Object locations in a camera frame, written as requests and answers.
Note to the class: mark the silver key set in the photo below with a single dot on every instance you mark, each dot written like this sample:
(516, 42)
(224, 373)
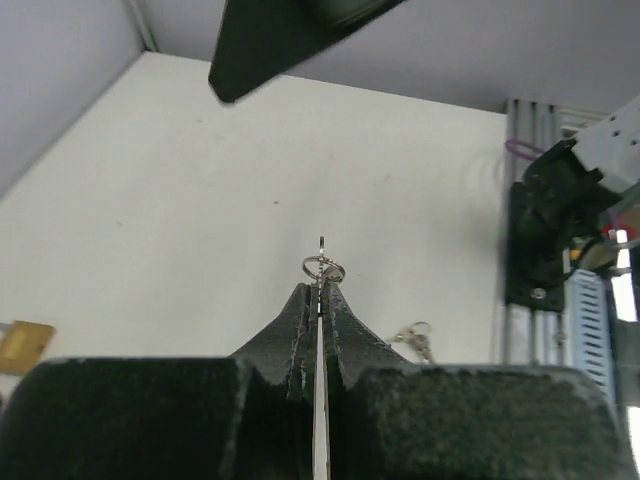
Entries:
(416, 337)
(322, 269)

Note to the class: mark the aluminium mounting rail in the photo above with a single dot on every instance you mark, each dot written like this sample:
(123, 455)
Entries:
(539, 156)

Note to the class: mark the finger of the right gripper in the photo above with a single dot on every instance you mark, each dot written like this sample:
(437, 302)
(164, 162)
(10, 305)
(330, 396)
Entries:
(259, 40)

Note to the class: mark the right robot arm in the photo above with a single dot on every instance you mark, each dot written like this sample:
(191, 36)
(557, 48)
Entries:
(612, 146)

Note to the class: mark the white slotted cable duct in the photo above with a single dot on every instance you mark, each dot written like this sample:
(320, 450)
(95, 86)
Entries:
(591, 340)

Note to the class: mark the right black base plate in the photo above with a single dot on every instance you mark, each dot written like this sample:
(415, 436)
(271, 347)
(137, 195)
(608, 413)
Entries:
(536, 239)

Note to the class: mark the medium brass padlock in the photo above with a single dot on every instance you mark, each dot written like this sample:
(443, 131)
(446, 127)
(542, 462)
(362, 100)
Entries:
(22, 346)

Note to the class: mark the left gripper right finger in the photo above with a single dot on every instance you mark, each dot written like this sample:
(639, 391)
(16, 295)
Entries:
(389, 418)

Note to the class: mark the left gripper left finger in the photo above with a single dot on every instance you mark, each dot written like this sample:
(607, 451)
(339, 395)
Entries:
(249, 415)

